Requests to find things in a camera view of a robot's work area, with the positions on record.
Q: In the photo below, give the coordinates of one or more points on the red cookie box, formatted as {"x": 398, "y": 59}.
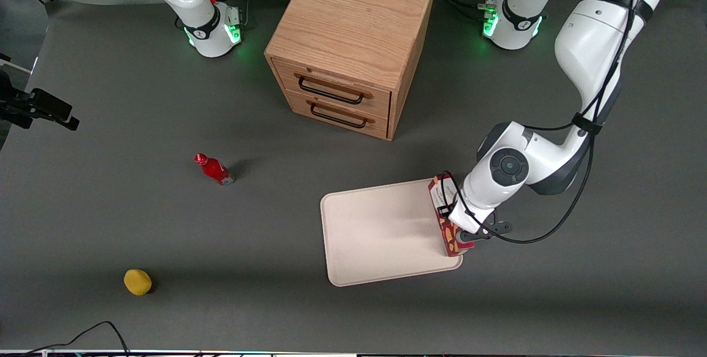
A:
{"x": 452, "y": 238}

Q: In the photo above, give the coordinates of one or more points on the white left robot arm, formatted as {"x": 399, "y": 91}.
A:
{"x": 591, "y": 53}

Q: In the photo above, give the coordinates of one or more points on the beige rectangular tray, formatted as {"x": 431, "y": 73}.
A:
{"x": 381, "y": 232}

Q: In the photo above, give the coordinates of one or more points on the wooden drawer front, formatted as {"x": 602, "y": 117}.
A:
{"x": 342, "y": 115}
{"x": 337, "y": 85}

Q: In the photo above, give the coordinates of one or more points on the small red bottle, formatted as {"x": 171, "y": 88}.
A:
{"x": 215, "y": 169}

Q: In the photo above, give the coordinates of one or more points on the yellow lemon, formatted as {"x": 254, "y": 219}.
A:
{"x": 137, "y": 282}

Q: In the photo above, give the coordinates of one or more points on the oak wooden drawer cabinet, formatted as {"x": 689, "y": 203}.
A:
{"x": 353, "y": 20}

